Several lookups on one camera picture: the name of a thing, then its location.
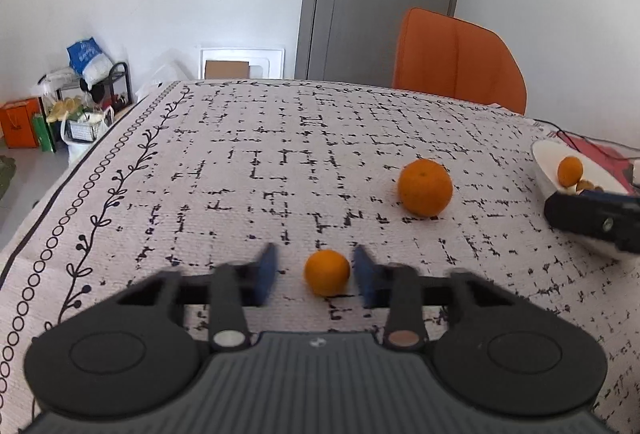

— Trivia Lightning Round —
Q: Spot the white foam packaging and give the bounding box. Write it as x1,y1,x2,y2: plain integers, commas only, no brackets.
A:
200,47,285,80

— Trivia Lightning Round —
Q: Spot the brown cardboard piece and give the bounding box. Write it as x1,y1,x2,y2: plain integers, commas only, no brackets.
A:
204,60,250,80

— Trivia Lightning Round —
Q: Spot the large orange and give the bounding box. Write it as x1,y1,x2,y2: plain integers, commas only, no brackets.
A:
304,250,350,298
397,159,454,217

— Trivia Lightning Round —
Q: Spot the orange chair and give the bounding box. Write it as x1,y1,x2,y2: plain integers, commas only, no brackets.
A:
392,7,527,114

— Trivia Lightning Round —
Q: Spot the black metal rack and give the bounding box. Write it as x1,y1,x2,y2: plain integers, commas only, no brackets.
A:
55,61,132,114

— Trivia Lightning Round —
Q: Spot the red orange mat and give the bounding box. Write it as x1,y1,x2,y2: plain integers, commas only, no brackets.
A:
556,132,639,192

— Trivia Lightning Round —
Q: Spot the orange gift box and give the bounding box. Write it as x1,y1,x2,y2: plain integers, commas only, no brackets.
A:
0,98,40,148

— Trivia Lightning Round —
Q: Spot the white tote bag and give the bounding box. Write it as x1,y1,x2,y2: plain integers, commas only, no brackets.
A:
60,107,115,165

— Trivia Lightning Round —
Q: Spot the blue white bag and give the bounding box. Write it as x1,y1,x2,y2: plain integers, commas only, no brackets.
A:
66,38,114,90

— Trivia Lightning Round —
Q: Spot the white plate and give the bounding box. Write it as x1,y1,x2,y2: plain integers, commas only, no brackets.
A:
532,139,639,261

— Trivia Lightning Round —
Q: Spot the white plastic bag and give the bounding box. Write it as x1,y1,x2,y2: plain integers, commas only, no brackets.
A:
132,60,193,104

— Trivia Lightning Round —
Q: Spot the black cable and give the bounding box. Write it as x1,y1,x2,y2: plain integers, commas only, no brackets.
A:
524,115,640,162

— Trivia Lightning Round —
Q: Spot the brown fruit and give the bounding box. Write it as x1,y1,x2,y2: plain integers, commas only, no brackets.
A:
575,180,603,194

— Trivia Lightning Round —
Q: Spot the patterned white tablecloth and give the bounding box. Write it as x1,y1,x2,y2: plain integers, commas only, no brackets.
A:
1,81,639,433

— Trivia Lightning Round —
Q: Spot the small mandarin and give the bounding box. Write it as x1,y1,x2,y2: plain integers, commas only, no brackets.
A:
556,156,584,188

